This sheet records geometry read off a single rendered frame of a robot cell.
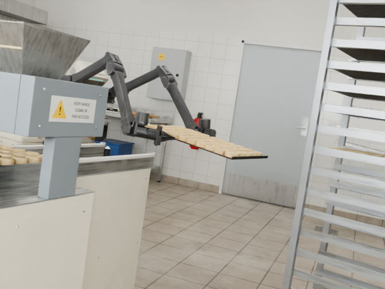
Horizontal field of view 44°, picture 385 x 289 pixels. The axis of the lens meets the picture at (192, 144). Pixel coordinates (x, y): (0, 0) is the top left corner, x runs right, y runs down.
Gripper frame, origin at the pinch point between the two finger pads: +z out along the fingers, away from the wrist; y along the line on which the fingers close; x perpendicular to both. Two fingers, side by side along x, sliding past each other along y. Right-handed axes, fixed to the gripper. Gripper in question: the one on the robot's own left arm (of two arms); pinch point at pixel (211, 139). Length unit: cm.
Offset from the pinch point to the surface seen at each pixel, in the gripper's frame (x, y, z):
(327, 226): -55, 26, 52
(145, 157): 42, 9, 49
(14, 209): 85, 12, 139
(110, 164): 59, 10, 71
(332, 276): -61, 49, 58
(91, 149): 66, 13, 33
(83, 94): 73, -20, 120
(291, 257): -24, 33, 84
